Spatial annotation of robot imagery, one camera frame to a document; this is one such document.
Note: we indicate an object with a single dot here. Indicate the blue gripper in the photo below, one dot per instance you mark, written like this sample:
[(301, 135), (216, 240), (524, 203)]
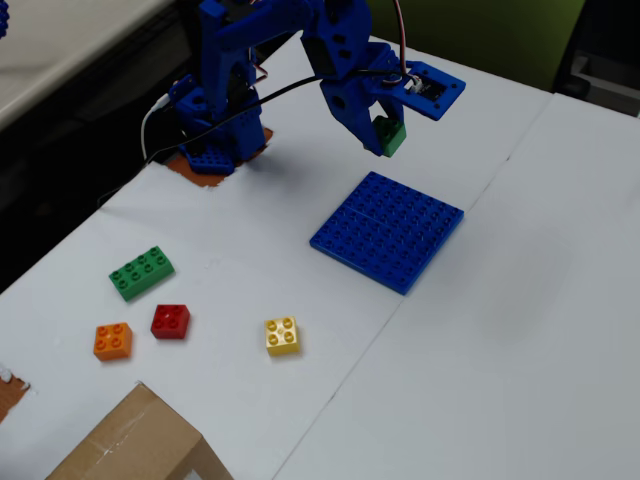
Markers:
[(346, 102)]

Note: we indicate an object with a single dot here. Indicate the green 2x2 toy block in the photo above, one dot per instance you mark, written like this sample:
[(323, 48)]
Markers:
[(392, 140)]

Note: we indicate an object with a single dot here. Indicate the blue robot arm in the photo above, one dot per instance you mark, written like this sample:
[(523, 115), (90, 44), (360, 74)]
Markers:
[(225, 75)]

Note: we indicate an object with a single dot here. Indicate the yellow 2x2 toy block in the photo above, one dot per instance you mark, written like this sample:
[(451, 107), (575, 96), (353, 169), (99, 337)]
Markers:
[(282, 337)]

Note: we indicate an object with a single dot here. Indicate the green 2x4 toy block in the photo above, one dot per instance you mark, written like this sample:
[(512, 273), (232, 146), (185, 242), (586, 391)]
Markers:
[(142, 272)]

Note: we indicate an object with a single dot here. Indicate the red 2x2 toy block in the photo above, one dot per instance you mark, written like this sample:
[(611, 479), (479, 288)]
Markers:
[(170, 322)]

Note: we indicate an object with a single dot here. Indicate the orange 2x2 toy block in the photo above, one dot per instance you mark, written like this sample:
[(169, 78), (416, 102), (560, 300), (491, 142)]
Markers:
[(112, 342)]

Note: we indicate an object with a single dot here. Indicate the green chair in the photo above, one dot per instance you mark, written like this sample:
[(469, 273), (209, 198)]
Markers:
[(475, 35)]

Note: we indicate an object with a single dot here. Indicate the white side table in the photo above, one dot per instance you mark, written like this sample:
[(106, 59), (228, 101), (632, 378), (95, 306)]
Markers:
[(60, 50)]

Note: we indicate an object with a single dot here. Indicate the blue knobby object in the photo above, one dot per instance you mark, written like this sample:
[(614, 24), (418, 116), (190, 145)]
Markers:
[(4, 20)]

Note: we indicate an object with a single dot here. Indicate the brown cardboard box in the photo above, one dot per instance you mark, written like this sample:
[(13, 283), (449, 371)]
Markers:
[(135, 440)]

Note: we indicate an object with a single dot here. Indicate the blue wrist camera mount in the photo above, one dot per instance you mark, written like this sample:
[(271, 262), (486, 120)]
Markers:
[(430, 90)]

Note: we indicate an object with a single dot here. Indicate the blue 8x8 base plate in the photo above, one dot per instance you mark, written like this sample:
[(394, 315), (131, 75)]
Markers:
[(385, 232)]

